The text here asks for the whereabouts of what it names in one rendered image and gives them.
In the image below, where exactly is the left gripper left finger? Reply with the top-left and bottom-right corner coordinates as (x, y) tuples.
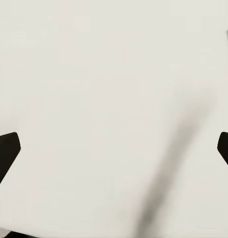
(0, 132), (21, 183)

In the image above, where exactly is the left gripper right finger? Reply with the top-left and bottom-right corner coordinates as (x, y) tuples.
(217, 132), (228, 164)

